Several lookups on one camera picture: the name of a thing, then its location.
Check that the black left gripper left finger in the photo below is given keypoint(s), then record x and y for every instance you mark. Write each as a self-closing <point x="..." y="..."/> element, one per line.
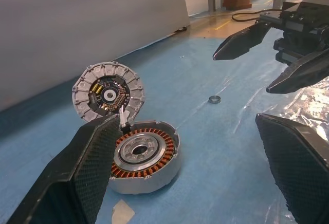
<point x="77" y="172"/>

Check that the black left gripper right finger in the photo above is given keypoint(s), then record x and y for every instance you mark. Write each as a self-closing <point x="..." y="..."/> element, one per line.
<point x="300" y="167"/>

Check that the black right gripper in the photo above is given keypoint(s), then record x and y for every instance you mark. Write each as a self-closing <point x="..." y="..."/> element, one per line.
<point x="303" y="23"/>

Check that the silver motor base copper windings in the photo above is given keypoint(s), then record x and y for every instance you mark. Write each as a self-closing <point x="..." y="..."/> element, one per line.
<point x="144" y="157"/>

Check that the round silver metal part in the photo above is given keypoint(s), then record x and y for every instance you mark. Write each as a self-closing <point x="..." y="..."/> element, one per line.
<point x="108" y="93"/>

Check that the beige tape piece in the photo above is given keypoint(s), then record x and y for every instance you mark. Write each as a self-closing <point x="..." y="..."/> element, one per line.
<point x="124" y="208"/>

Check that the yellow floor tape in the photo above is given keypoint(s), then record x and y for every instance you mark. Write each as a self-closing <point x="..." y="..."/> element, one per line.
<point x="219" y="25"/>

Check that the brown cardboard box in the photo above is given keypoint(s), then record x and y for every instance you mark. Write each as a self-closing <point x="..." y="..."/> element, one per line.
<point x="236" y="1"/>

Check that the black backdrop board foot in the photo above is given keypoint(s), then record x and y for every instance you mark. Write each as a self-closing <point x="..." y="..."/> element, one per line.
<point x="180" y="29"/>

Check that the white backdrop board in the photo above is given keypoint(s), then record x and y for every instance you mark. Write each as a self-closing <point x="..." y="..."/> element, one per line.
<point x="84" y="23"/>

